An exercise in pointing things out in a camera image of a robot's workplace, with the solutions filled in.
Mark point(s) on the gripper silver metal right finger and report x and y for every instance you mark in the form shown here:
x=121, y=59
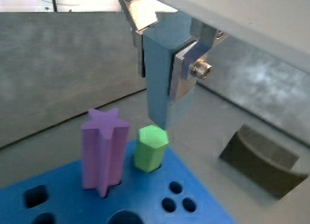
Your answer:
x=190, y=65

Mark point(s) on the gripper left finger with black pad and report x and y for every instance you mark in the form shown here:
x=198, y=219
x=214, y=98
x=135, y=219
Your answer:
x=144, y=13

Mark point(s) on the light blue rectangular block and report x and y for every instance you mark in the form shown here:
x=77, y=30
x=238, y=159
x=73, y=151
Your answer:
x=164, y=39

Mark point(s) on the blue foam shape board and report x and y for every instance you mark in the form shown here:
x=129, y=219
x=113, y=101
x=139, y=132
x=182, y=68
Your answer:
x=164, y=197

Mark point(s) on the green hexagonal prism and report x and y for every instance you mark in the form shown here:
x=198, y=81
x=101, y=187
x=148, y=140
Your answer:
x=150, y=148

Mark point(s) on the purple star prism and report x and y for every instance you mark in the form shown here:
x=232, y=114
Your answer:
x=105, y=137

